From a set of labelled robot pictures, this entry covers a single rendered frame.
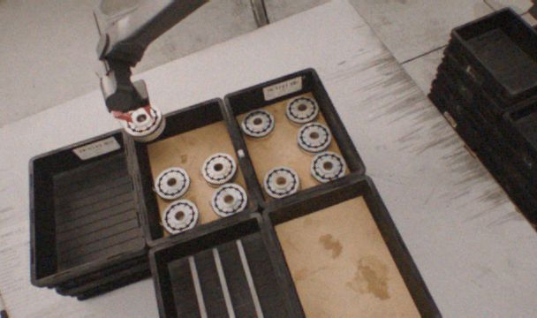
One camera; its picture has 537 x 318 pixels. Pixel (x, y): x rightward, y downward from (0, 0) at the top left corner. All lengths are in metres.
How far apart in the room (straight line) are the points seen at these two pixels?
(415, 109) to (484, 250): 0.52
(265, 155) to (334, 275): 0.41
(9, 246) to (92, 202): 0.36
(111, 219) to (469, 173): 1.11
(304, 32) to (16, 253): 1.31
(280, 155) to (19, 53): 2.49
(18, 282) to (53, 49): 2.05
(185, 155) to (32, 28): 2.41
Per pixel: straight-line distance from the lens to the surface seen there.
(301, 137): 1.20
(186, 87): 1.61
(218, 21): 2.92
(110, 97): 0.90
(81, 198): 1.34
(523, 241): 1.37
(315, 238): 1.10
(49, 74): 3.09
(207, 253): 1.12
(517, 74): 2.01
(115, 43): 0.89
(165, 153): 1.30
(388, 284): 1.08
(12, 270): 1.53
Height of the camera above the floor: 1.87
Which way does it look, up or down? 61 degrees down
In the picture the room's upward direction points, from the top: 12 degrees counter-clockwise
